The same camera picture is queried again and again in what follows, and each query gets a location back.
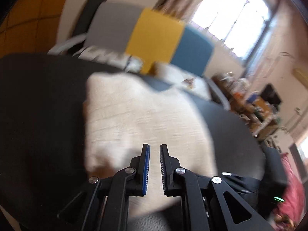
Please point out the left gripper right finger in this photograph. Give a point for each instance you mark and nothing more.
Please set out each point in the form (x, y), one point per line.
(207, 203)

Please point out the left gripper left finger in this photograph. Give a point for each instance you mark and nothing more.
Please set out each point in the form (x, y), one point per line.
(102, 204)

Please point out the cream knitted sweater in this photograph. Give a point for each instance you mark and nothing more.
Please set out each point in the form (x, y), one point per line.
(122, 113)

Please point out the person's right hand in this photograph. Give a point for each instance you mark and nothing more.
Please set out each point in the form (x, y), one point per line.
(282, 222)

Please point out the pink ruffled cushion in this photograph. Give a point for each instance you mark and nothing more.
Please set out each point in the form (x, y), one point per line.
(294, 195)

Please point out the wooden side desk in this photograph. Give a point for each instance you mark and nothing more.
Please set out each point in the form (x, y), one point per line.
(261, 118)

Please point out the black television monitor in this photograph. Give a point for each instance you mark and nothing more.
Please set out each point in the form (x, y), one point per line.
(270, 95)

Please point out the white deer print pillow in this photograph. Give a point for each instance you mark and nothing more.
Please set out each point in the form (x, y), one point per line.
(182, 79)

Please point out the geometric pattern pillow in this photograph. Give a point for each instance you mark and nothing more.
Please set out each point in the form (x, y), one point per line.
(123, 61)

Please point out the grey yellow blue sofa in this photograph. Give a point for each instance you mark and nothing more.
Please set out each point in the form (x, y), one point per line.
(145, 33)

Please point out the black rolled mat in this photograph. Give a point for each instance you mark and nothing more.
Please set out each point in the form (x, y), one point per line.
(86, 16)

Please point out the window with white frame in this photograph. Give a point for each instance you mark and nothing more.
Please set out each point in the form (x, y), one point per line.
(237, 24)

